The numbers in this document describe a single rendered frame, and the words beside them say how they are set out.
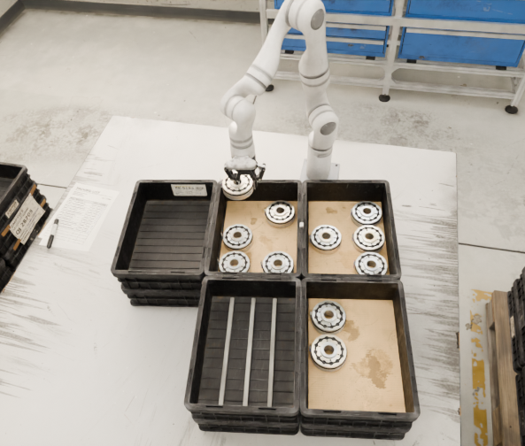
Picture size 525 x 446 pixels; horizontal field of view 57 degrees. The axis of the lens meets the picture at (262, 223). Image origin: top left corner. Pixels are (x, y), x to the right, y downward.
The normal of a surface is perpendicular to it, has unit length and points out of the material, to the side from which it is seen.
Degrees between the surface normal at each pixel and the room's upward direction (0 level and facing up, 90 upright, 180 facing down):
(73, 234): 0
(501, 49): 90
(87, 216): 0
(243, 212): 0
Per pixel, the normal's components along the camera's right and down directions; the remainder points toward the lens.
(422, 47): -0.22, 0.78
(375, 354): -0.07, -0.61
